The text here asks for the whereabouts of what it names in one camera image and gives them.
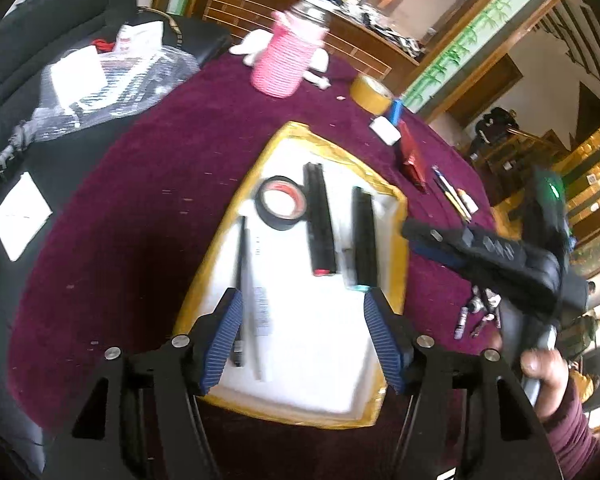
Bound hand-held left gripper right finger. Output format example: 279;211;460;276
362;287;566;480

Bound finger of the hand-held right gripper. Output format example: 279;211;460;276
401;219;476;270

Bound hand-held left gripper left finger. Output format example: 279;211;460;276
42;287;245;480

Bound slim white pen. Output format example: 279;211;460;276
243;227;273;383

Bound black marker light-blue caps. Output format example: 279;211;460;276
347;186;378;292

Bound white tray yellow taped rim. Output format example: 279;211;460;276
172;121;409;431

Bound slim black pen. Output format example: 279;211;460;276
232;215;248;367

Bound black marker red caps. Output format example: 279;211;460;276
302;161;338;277

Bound person's right forearm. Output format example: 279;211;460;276
542;380;600;480

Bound person's right hand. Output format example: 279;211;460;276
490;332;572;423

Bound white glue bottle orange cap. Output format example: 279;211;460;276
457;189;480;215

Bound white pen clear tip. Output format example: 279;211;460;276
432;165;461;207

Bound small black pen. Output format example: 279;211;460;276
470;310;496;338

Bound white eraser block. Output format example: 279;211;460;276
370;116;402;147

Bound black electrical tape roll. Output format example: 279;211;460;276
255;176;308;232

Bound tan packing tape roll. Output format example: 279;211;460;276
349;75;395;111

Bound bottle in pink knit sleeve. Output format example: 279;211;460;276
251;0;331;98

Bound white notepad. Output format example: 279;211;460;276
0;171;53;262

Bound white plush toy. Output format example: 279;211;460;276
228;30;331;91

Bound wooden desk with clutter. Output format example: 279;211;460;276
187;0;421;96

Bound bubble wrap bag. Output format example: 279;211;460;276
10;42;201;146

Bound white box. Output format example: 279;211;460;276
49;46;108;106

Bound white red packet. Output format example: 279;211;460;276
115;22;163;56

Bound black leather sofa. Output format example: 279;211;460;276
0;0;233;171

